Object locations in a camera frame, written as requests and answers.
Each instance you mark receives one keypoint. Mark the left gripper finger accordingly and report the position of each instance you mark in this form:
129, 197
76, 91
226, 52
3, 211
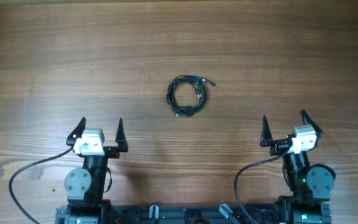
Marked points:
120, 139
76, 133

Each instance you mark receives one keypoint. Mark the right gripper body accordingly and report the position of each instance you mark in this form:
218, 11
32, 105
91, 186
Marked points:
279, 145

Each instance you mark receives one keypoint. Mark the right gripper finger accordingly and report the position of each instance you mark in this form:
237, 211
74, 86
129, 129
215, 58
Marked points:
307, 120
266, 139

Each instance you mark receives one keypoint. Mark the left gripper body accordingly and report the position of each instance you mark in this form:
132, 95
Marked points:
111, 153

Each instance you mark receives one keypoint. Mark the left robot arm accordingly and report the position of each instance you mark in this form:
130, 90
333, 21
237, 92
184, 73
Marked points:
85, 185

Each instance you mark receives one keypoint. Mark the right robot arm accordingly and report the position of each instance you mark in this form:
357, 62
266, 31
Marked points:
310, 185

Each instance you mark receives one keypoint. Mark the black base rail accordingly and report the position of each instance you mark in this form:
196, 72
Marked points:
254, 213

